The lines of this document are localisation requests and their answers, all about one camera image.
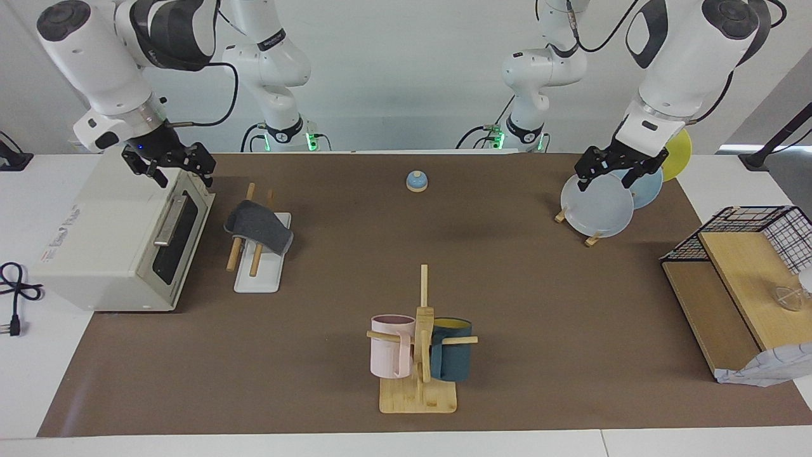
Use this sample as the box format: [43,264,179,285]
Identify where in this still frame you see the brown table mat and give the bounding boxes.
[36,152,812,438]

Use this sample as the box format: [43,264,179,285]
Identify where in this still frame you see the dark teal mug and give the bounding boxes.
[429,317,474,383]

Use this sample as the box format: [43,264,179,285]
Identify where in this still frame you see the black power cord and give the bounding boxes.
[0,262,45,338]

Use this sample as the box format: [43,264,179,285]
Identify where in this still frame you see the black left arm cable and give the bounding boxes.
[565,0,643,54]

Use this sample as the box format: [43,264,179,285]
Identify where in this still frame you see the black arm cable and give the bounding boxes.
[170,60,240,128]
[565,0,643,54]

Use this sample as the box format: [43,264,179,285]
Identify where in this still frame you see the wooden shelf with wire basket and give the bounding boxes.
[659,204,812,387]

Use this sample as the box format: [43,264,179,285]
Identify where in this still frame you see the white rack with wooden rods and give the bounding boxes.
[226,183,292,294]

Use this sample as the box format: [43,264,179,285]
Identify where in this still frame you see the wooden plate rack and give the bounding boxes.
[554,206,604,248]

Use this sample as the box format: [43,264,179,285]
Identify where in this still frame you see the pink mug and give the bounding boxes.
[370,314,417,380]

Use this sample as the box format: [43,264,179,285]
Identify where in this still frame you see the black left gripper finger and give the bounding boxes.
[621,155,669,190]
[573,146,610,192]

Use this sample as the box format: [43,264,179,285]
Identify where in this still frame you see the light blue plate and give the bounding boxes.
[612,165,665,211]

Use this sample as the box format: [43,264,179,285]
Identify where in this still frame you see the grey plate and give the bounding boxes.
[560,172,636,239]

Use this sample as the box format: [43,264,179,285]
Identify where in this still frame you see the clear glass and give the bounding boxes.
[772,267,812,312]

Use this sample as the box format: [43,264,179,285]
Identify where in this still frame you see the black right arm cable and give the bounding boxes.
[170,60,240,128]

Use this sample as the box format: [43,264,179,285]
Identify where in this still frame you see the black stand clamp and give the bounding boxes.
[0,129,34,173]
[738,100,812,173]

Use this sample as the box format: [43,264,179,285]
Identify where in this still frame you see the purple and grey towel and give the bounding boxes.
[223,199,295,256]

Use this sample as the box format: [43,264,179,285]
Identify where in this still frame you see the wooden mug tree stand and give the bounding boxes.
[366,264,479,414]

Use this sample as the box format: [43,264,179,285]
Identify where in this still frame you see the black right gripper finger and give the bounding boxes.
[182,142,217,188]
[122,148,169,189]

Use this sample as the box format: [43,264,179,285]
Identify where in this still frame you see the beige toaster oven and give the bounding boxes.
[30,149,217,314]

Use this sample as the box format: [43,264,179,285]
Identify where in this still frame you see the yellow plate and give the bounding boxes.
[660,128,693,182]

